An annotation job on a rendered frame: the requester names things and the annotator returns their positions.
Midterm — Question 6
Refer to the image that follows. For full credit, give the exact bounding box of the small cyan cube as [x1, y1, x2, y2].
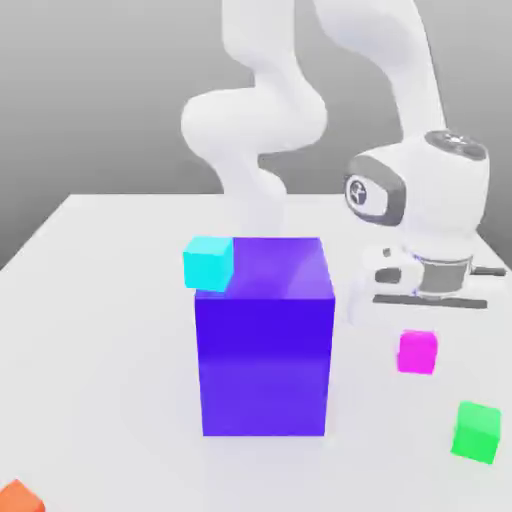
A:
[182, 235, 235, 293]

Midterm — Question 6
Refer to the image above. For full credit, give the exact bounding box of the small orange cube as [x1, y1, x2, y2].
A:
[0, 478, 47, 512]

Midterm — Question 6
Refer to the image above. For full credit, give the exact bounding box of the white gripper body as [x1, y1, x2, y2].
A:
[346, 290, 490, 330]

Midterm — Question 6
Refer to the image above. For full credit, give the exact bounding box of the small magenta cube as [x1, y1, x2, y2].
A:
[396, 329, 439, 376]

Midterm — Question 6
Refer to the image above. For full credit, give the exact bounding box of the small green cube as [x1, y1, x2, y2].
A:
[450, 400, 503, 466]

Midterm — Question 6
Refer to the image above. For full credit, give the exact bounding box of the large blue box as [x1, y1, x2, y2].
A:
[194, 236, 336, 438]

